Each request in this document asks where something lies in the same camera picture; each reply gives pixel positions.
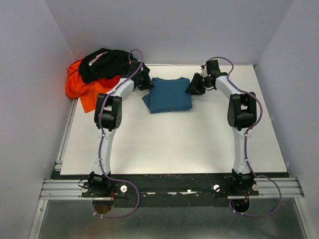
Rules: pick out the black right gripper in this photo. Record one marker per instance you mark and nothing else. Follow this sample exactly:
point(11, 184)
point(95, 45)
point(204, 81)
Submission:
point(194, 85)

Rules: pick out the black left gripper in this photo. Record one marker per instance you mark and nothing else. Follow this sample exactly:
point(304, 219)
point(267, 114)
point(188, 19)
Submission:
point(148, 82)

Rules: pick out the teal blue t shirt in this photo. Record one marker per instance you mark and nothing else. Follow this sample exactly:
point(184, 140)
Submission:
point(168, 96)

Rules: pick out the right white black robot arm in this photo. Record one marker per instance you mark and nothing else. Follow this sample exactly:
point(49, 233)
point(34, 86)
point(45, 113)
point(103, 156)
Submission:
point(241, 116)

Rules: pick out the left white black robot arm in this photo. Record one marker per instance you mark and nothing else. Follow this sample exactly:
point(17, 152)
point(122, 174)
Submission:
point(108, 117)

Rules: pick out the red t shirt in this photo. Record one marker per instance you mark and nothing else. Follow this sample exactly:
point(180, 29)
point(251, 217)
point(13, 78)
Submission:
point(109, 83)

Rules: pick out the black t shirt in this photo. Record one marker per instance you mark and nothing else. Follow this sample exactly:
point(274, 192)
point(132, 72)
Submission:
point(104, 63)

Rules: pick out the orange t shirt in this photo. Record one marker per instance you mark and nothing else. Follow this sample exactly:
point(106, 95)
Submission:
point(87, 92)

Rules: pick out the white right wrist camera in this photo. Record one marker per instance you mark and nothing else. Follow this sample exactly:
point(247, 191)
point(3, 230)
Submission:
point(204, 71)

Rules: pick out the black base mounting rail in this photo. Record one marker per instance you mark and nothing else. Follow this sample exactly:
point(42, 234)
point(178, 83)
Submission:
point(174, 190)

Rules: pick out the aluminium frame rail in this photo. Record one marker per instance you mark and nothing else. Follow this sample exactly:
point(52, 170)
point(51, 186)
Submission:
point(69, 190)

